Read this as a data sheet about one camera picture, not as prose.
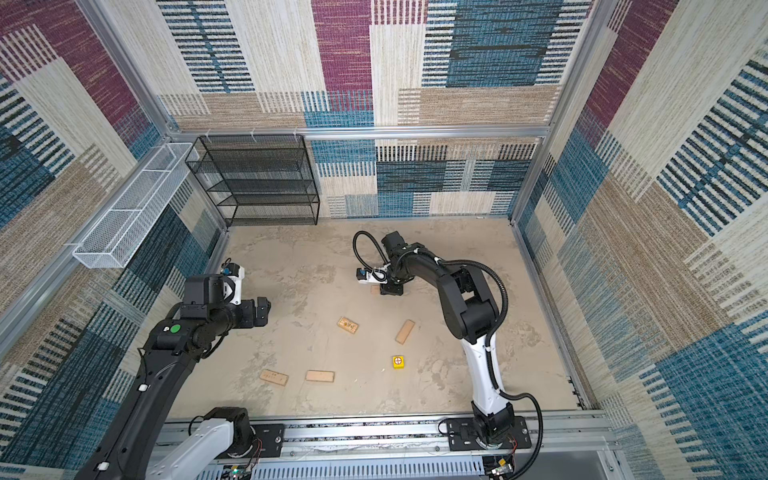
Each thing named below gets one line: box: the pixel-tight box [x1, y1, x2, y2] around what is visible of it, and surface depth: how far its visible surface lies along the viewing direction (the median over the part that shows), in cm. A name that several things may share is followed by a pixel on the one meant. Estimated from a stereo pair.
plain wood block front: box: [305, 369, 335, 383], surface depth 85 cm
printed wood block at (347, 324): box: [337, 317, 359, 334], surface depth 93 cm
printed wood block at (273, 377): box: [259, 369, 289, 387], surface depth 85 cm
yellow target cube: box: [392, 355, 405, 370], surface depth 86 cm
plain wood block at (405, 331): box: [395, 319, 415, 345], surface depth 93 cm
